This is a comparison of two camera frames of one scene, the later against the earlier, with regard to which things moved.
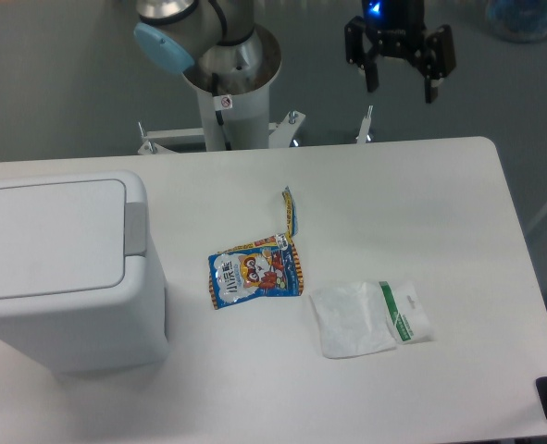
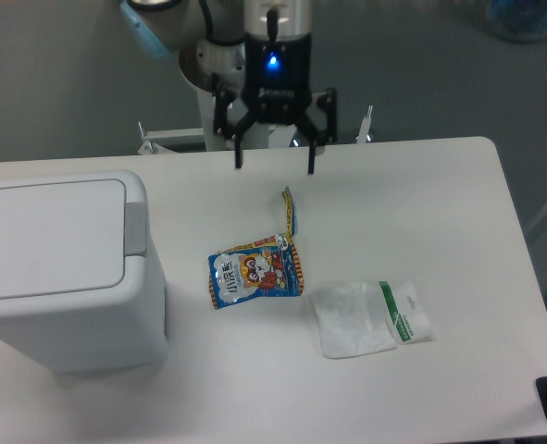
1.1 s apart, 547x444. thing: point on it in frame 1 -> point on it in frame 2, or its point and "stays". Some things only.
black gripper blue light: (396, 28) -> (277, 90)
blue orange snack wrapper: (260, 268) stays
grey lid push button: (135, 228) stays
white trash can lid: (50, 238) stays
